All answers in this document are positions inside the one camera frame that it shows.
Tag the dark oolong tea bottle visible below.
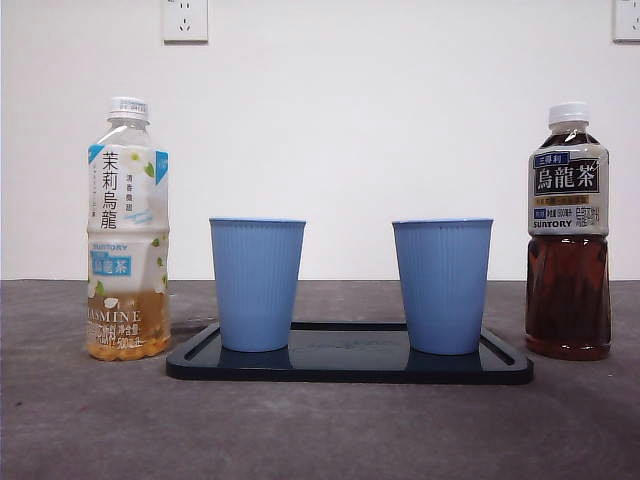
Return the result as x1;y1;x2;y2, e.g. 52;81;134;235
524;101;613;362

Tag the dark blue flat tray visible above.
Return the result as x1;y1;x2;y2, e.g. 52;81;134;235
165;321;535;385

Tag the white wall socket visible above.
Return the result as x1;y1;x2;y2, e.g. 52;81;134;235
161;0;209;44
612;0;640;43

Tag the blue ribbed plastic cup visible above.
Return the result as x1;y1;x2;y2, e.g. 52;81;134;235
391;216;496;356
208;216;307;353

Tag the jasmine tea bottle white label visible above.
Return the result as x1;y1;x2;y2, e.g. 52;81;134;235
85;96;172;362

